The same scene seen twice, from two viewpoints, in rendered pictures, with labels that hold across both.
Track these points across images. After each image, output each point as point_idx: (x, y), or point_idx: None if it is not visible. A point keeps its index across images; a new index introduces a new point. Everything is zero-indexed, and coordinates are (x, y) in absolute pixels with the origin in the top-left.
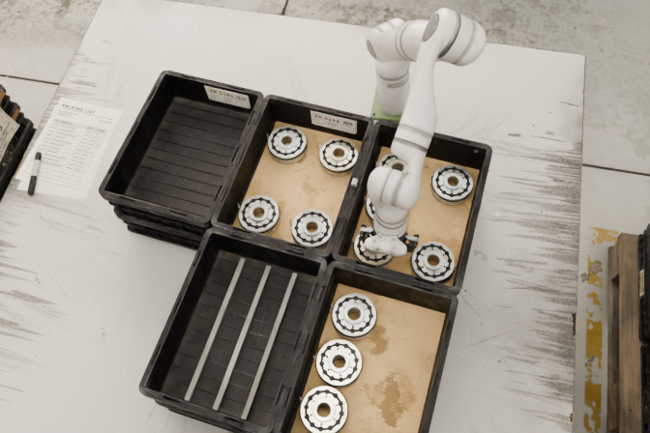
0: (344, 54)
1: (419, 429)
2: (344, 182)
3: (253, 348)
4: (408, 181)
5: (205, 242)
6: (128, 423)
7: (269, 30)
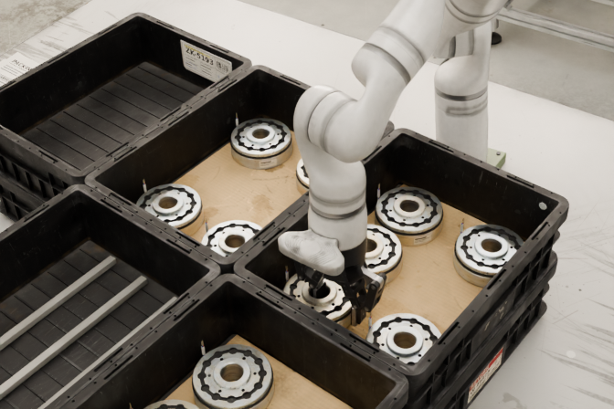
0: (417, 96)
1: None
2: None
3: (53, 379)
4: (355, 103)
5: (60, 197)
6: None
7: (324, 47)
